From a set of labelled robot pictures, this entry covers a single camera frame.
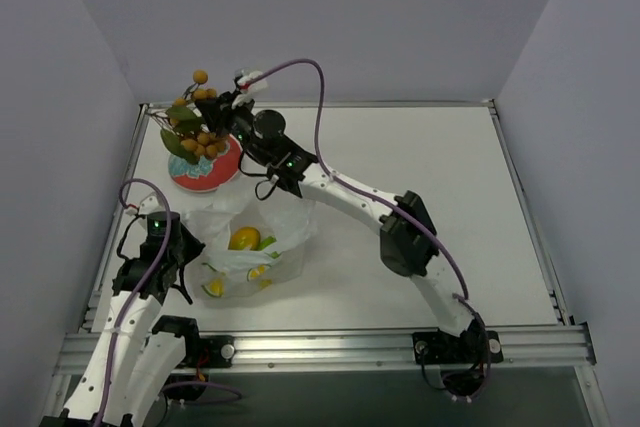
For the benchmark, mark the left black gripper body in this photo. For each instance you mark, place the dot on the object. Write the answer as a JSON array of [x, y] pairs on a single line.
[[179, 251]]

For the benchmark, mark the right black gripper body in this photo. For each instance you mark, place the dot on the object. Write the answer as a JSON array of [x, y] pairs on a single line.
[[215, 110]]

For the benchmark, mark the fake longan bunch with leaves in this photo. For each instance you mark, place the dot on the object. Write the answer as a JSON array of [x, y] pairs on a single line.
[[183, 130]]

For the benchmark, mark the fake orange mango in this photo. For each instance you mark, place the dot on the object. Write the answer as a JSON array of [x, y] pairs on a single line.
[[245, 238]]

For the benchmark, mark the white plastic bag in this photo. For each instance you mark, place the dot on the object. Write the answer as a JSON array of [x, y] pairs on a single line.
[[223, 274]]

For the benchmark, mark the fake green starfruit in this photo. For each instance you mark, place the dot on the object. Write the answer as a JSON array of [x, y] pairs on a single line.
[[266, 243]]

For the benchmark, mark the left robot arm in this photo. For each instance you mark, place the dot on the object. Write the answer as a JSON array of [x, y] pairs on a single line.
[[138, 347]]

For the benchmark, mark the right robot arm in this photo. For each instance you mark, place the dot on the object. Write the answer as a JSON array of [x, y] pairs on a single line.
[[407, 236]]

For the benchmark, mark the red and teal plate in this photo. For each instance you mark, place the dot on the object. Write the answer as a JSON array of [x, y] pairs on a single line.
[[207, 175]]

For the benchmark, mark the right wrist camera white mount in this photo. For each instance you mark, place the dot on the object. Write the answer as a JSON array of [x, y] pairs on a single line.
[[250, 81]]

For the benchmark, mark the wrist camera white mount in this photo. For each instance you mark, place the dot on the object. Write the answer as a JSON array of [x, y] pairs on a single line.
[[250, 81], [147, 205]]

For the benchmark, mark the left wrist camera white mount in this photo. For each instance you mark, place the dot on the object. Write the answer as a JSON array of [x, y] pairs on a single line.
[[147, 205]]

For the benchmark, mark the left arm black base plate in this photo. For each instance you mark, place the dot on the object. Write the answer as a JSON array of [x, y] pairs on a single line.
[[215, 349]]

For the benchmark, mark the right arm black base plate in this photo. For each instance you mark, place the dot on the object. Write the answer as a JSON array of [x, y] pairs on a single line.
[[439, 348]]

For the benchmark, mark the aluminium front rail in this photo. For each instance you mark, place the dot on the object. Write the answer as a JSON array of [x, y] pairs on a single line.
[[388, 350]]

